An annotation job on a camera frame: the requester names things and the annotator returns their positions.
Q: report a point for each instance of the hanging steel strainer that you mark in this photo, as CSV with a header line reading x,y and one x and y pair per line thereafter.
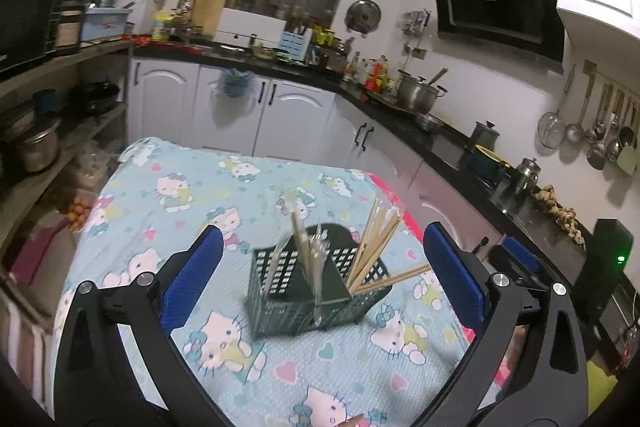
x,y
551,126

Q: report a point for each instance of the blue plastic storage box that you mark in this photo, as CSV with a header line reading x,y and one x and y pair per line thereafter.
x,y
103,23

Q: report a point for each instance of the steel canister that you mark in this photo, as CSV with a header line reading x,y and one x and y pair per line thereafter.
x,y
528,174

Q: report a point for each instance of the steel stock pot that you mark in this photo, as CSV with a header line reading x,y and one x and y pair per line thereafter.
x,y
418,95

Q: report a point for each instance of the hanging steel ladle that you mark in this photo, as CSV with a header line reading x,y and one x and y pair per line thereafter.
x,y
575,133

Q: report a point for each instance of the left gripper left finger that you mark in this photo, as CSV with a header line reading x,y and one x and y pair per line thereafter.
x,y
94,384

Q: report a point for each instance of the steel pot on shelf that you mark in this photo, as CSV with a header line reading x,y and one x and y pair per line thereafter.
x,y
38,147

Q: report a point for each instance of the metal shelf rack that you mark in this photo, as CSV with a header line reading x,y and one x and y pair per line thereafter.
x,y
19,197

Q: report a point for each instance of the blue knife block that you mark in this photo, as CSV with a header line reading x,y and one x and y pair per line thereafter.
x,y
293,45

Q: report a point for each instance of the wooden chopsticks pair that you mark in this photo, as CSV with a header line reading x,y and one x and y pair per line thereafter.
x,y
274,262
318,245
302,243
377,247
381,224
390,281
376,217

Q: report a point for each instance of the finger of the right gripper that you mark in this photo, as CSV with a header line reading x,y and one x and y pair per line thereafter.
x,y
520,254

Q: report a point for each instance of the hanging pot lid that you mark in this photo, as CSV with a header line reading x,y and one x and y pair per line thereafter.
x,y
363,16

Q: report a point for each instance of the white appliance box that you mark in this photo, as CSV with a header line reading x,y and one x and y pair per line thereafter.
x,y
238,27

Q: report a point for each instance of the Hello Kitty blue tablecloth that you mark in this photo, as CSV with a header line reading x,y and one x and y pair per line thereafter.
x,y
383,368

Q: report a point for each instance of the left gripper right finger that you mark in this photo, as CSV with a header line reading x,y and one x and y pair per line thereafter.
x,y
526,365

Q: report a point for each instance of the blue pot with lid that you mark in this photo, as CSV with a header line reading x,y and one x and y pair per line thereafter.
x,y
483,160

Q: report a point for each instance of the blue hanging bag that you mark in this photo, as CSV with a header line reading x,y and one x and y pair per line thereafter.
x,y
235,83

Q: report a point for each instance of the ginger roots pile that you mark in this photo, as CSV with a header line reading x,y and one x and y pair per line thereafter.
x,y
564,217

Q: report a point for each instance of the black microwave oven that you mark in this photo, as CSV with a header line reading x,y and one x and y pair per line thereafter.
x,y
28,30

